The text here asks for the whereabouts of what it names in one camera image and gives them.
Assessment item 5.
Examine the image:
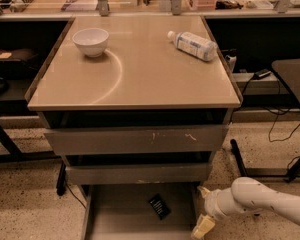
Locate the open bottom drawer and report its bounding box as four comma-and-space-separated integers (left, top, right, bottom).
81, 183, 198, 240

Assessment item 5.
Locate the white ceramic bowl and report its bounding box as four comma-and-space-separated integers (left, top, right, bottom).
72, 28, 109, 57

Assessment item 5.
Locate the dark blue rxbar wrapper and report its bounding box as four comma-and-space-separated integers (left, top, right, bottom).
148, 194, 171, 220

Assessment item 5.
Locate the clear plastic water bottle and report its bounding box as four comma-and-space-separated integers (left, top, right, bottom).
167, 31, 217, 62

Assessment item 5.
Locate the grey drawer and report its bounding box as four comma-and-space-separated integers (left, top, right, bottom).
44, 125, 228, 156
66, 163, 212, 185

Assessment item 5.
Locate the black left desk leg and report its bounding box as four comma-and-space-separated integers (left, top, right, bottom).
0, 126, 57, 163

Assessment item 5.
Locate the black floor cable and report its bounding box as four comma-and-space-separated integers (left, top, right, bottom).
263, 107, 300, 144

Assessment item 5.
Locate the black phone device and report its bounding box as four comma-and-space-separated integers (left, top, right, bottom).
253, 69, 271, 80

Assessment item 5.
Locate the black table leg bar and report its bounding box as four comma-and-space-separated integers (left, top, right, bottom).
230, 139, 248, 177

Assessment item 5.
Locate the grey middle drawer front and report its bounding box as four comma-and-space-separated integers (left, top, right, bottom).
66, 163, 212, 185

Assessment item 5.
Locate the grey drawer cabinet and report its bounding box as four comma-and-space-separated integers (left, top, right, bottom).
24, 15, 244, 240

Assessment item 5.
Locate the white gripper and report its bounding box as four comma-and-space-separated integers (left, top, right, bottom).
191, 186, 245, 240

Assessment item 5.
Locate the grey top drawer front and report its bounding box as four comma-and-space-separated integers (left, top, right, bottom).
44, 125, 228, 156

